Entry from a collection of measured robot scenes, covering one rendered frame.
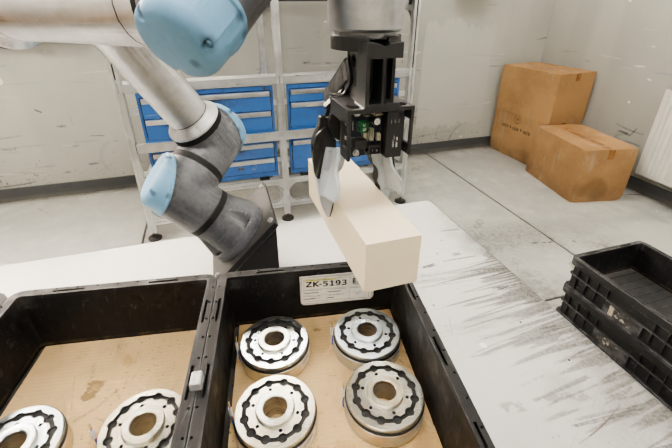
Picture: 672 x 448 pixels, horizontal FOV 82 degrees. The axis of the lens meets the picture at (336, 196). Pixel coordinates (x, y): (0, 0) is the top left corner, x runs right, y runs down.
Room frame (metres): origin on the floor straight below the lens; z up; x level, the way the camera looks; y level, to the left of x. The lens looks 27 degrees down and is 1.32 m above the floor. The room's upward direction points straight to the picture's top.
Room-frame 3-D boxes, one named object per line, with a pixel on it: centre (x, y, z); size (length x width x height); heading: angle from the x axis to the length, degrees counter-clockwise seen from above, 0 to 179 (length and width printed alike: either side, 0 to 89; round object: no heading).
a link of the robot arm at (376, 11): (0.42, -0.03, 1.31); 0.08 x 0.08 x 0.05
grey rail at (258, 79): (2.30, 0.33, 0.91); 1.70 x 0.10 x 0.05; 107
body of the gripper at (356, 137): (0.41, -0.03, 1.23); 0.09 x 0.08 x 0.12; 17
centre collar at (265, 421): (0.31, 0.08, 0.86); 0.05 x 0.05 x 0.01
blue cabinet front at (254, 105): (2.16, 0.71, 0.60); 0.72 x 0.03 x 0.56; 107
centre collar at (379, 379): (0.34, -0.06, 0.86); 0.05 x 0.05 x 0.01
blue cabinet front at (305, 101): (2.39, -0.06, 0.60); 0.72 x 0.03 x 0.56; 107
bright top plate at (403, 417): (0.34, -0.06, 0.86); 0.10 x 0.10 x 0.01
